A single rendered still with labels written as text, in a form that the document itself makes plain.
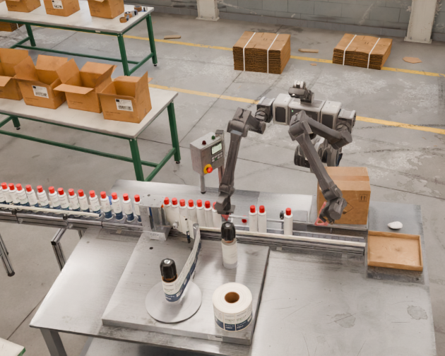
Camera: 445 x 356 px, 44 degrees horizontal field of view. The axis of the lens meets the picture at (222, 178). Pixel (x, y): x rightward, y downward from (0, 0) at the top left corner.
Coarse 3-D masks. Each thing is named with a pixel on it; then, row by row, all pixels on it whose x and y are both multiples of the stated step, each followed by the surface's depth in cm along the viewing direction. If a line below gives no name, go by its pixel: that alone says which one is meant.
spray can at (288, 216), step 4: (288, 208) 320; (288, 212) 319; (284, 216) 322; (288, 216) 321; (292, 216) 323; (284, 220) 324; (288, 220) 322; (284, 224) 326; (288, 224) 323; (284, 228) 328; (288, 228) 325; (284, 232) 330; (288, 232) 327
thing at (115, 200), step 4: (112, 196) 341; (116, 196) 342; (112, 200) 343; (116, 200) 343; (112, 204) 345; (116, 204) 344; (120, 204) 347; (116, 208) 346; (120, 208) 347; (116, 212) 348; (120, 212) 349; (116, 216) 350; (120, 216) 350; (120, 220) 352
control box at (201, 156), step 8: (208, 136) 315; (192, 144) 310; (200, 144) 309; (208, 144) 309; (192, 152) 313; (200, 152) 307; (208, 152) 311; (192, 160) 318; (200, 160) 311; (208, 160) 314; (216, 160) 318; (200, 168) 315
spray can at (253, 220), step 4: (252, 208) 322; (252, 212) 324; (256, 212) 326; (252, 216) 325; (256, 216) 326; (252, 220) 327; (256, 220) 328; (252, 224) 329; (256, 224) 330; (252, 228) 331; (256, 228) 332
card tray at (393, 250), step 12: (372, 240) 330; (384, 240) 330; (396, 240) 329; (408, 240) 329; (420, 240) 323; (372, 252) 322; (384, 252) 322; (396, 252) 321; (408, 252) 321; (420, 252) 317; (372, 264) 314; (384, 264) 312; (396, 264) 310; (408, 264) 313; (420, 264) 313
